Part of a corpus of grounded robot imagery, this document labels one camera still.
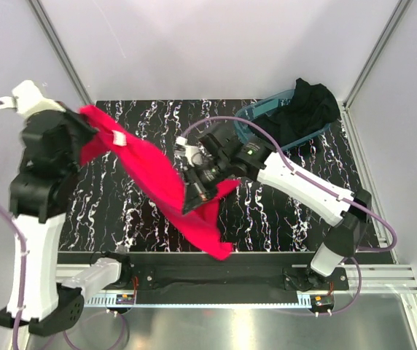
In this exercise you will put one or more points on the black t shirt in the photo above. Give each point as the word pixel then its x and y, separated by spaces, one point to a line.
pixel 309 110

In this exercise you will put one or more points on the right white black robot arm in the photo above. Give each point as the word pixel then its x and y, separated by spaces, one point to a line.
pixel 258 160

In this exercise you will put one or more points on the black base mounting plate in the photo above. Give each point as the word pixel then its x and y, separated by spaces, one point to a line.
pixel 199 274

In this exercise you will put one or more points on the pink red t shirt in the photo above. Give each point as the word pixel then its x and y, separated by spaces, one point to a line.
pixel 155 175

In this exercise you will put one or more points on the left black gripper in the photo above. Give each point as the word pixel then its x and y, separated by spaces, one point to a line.
pixel 87 127

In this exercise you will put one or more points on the left aluminium frame post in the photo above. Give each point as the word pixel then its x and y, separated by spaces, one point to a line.
pixel 53 38

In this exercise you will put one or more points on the white slotted cable duct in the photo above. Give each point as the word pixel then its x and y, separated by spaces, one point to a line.
pixel 148 300

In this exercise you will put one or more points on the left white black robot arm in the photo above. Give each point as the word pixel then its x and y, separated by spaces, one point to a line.
pixel 53 138

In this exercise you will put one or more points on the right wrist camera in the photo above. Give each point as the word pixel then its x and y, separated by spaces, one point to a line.
pixel 190 156

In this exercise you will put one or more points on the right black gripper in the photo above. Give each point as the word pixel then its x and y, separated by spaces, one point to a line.
pixel 197 192

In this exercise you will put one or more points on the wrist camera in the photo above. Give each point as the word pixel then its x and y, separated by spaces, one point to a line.
pixel 27 100
pixel 190 156

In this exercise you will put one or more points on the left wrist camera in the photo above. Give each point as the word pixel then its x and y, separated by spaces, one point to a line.
pixel 27 100

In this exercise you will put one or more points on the aluminium front rail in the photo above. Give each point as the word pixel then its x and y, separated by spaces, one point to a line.
pixel 376 279

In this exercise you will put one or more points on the right aluminium frame post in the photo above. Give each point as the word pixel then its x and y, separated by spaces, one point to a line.
pixel 392 23

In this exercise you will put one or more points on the aluminium frame post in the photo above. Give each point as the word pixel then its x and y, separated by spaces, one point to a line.
pixel 392 23
pixel 53 38

